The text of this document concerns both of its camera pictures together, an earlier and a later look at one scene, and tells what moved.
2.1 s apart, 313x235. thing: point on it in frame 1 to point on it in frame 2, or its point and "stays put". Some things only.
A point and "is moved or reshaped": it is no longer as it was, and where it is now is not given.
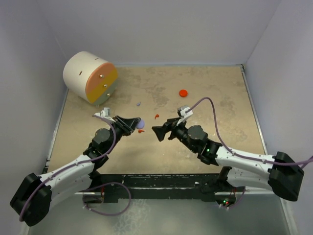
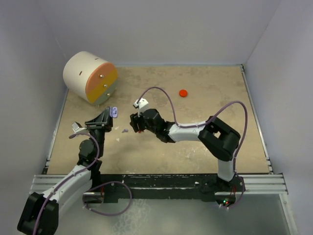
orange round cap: x=183 y=93 stays put
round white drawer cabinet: x=91 y=77 stays put
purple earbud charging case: x=141 y=125 is moved or reshaped
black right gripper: x=161 y=131 to x=135 y=120
